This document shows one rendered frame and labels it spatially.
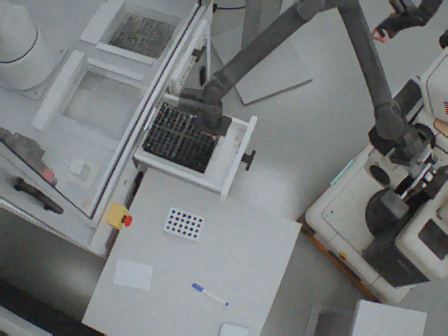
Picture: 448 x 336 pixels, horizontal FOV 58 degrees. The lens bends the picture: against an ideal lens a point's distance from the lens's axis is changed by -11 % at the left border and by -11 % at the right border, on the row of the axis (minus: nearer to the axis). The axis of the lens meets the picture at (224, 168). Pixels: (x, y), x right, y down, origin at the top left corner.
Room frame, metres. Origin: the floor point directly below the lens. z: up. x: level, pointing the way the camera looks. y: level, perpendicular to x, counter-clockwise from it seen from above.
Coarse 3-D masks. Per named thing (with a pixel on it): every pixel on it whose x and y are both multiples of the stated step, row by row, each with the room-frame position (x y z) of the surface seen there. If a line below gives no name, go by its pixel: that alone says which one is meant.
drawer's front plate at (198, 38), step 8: (200, 24) 1.00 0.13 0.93; (200, 32) 0.96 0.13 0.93; (192, 40) 0.92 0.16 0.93; (200, 40) 0.96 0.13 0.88; (192, 48) 0.89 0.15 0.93; (200, 48) 0.95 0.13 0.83; (184, 56) 0.85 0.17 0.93; (192, 56) 0.89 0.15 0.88; (184, 64) 0.82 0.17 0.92; (192, 64) 0.88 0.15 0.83; (176, 72) 0.78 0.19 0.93; (184, 72) 0.82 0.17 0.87; (176, 80) 0.76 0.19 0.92; (184, 80) 0.81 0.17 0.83; (176, 88) 0.75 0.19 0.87
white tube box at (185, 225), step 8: (168, 216) 0.30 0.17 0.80; (176, 216) 0.31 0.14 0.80; (184, 216) 0.32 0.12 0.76; (192, 216) 0.31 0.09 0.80; (168, 224) 0.28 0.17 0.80; (176, 224) 0.29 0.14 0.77; (184, 224) 0.28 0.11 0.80; (192, 224) 0.29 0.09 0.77; (200, 224) 0.29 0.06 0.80; (168, 232) 0.25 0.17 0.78; (176, 232) 0.25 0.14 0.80; (184, 232) 0.26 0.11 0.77; (192, 232) 0.26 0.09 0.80; (200, 232) 0.26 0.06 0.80; (192, 240) 0.23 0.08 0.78
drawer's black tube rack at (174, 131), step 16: (176, 112) 0.64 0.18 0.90; (160, 128) 0.58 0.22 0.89; (176, 128) 0.58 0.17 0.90; (192, 128) 0.59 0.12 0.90; (144, 144) 0.52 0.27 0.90; (160, 144) 0.52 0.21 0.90; (176, 144) 0.54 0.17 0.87; (192, 144) 0.53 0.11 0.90; (208, 144) 0.53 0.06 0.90; (176, 160) 0.47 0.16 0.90; (192, 160) 0.48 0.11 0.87; (208, 160) 0.49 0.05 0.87
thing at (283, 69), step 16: (256, 0) 1.43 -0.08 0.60; (272, 0) 1.46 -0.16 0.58; (256, 16) 1.42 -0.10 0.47; (272, 16) 1.47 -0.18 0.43; (240, 32) 1.63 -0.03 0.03; (256, 32) 1.43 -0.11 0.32; (224, 48) 1.49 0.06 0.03; (240, 48) 1.50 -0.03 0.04; (288, 48) 1.54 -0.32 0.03; (272, 64) 1.41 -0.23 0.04; (288, 64) 1.42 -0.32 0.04; (304, 64) 1.44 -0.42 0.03; (240, 80) 1.28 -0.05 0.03; (256, 80) 1.29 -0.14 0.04; (272, 80) 1.30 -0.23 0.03; (288, 80) 1.32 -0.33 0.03; (304, 80) 1.33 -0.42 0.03; (240, 96) 1.18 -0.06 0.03; (256, 96) 1.19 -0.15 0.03
